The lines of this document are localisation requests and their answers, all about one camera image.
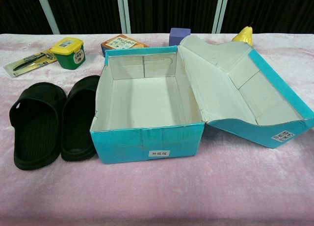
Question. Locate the pink plush table cloth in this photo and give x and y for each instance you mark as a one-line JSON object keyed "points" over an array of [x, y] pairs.
{"points": [[157, 191]]}

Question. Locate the yellow pear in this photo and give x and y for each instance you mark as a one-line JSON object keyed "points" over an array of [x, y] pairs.
{"points": [[244, 34]]}

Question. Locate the teal cardboard shoe box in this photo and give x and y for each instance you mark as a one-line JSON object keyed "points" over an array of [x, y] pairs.
{"points": [[147, 142]]}

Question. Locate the purple cube block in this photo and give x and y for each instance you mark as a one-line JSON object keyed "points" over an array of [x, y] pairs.
{"points": [[177, 36]]}

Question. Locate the black rubber slipper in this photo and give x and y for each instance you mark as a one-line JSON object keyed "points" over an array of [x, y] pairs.
{"points": [[36, 128], [78, 113]]}

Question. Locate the green tub with yellow lid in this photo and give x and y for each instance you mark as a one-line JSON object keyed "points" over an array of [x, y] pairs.
{"points": [[71, 59]]}

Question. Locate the razor in yellow blister pack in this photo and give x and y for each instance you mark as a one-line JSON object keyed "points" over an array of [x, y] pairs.
{"points": [[27, 63]]}

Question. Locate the pale metal frame post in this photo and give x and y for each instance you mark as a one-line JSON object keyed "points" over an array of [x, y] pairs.
{"points": [[220, 10], [47, 12], [123, 12]]}

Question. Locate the orange snack box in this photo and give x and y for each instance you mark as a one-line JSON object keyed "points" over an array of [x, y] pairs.
{"points": [[122, 43]]}

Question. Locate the black pleated curtain panel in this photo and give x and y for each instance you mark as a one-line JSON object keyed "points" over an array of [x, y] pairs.
{"points": [[171, 7], [274, 7], [83, 12], [17, 10]]}

